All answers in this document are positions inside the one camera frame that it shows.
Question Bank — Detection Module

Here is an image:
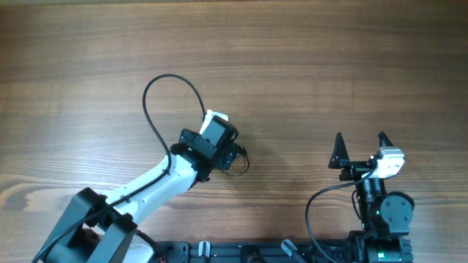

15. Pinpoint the left camera cable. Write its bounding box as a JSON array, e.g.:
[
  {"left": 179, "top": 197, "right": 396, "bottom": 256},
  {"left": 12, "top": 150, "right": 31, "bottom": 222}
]
[{"left": 31, "top": 73, "right": 208, "bottom": 263}]

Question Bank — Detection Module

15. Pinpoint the camera cable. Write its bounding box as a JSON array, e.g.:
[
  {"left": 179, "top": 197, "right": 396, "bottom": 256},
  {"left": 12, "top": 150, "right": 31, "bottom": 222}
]
[
  {"left": 31, "top": 73, "right": 208, "bottom": 263},
  {"left": 305, "top": 166, "right": 377, "bottom": 263}
]

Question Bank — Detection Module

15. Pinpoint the black USB cable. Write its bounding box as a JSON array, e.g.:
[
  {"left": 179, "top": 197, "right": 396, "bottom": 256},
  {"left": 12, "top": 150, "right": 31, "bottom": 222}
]
[{"left": 219, "top": 142, "right": 251, "bottom": 178}]

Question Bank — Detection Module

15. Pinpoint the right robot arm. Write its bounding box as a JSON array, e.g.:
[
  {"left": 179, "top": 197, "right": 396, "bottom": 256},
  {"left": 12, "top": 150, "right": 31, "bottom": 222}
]
[{"left": 328, "top": 132, "right": 415, "bottom": 263}]

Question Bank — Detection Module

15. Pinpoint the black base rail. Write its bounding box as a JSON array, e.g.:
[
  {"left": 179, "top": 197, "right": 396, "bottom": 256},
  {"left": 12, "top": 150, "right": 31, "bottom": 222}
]
[{"left": 155, "top": 238, "right": 414, "bottom": 263}]

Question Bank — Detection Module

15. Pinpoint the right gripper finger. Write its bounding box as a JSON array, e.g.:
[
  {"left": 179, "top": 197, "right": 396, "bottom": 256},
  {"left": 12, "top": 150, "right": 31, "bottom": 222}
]
[
  {"left": 378, "top": 131, "right": 393, "bottom": 147},
  {"left": 328, "top": 132, "right": 350, "bottom": 169}
]

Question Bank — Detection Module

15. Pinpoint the right camera cable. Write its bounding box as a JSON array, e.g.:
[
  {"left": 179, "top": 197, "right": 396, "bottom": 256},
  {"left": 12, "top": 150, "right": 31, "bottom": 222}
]
[{"left": 305, "top": 166, "right": 377, "bottom": 263}]

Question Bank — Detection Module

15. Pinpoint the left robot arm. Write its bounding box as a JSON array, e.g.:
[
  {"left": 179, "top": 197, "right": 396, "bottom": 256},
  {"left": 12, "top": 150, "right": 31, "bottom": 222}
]
[{"left": 34, "top": 111, "right": 238, "bottom": 262}]

